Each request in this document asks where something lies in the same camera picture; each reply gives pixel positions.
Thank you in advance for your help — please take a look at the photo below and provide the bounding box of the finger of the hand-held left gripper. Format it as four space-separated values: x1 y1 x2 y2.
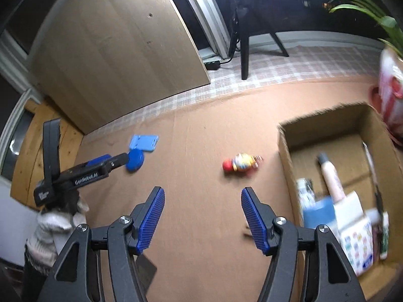
86 154 112 167
102 152 130 170

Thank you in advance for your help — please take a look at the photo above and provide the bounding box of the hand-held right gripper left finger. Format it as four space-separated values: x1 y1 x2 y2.
35 186 166 302

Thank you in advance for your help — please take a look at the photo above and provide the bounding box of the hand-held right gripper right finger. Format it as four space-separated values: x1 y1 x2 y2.
241 187 367 302

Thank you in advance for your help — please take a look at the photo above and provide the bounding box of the blue round lid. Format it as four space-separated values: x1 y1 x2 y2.
125 149 145 173

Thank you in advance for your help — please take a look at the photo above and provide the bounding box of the white tube with blue cap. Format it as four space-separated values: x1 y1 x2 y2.
302 191 366 236

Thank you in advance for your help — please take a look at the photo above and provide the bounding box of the pink tube with grey cap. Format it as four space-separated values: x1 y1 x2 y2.
317 153 347 203

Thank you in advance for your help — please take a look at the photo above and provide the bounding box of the cardboard box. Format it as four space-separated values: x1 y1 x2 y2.
276 101 403 299

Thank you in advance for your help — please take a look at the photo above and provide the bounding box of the patterned sticker pack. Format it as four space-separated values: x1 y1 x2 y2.
338 218 377 277

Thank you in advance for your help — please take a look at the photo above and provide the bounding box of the white plug charger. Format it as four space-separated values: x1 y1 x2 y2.
365 208 383 225

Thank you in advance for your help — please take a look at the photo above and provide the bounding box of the thin white stick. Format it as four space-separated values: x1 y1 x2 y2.
362 141 385 217

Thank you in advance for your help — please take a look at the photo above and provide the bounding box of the green glue stick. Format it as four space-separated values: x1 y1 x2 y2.
378 211 391 260

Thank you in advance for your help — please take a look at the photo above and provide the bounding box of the person's left forearm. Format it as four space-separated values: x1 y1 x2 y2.
24 193 90 273

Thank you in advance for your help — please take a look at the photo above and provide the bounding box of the blue card holder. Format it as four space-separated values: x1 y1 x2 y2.
129 134 159 153

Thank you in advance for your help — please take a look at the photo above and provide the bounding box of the colourful toy figure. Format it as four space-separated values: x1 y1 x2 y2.
222 153 263 174

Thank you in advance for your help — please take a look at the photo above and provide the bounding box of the brown cardboard sheet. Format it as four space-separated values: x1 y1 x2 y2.
76 75 403 302

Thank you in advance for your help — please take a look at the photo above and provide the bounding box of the light wooden board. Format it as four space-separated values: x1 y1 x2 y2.
28 0 211 135

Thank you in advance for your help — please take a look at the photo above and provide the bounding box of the red and white bag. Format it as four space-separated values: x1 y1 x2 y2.
377 46 403 148

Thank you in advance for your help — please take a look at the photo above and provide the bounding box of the black chair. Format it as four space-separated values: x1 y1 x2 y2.
201 0 290 81

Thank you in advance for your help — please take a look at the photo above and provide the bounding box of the green spider plant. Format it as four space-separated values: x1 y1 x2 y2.
324 0 403 60

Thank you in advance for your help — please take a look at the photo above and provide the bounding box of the white window frame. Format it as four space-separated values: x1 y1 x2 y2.
157 0 235 61

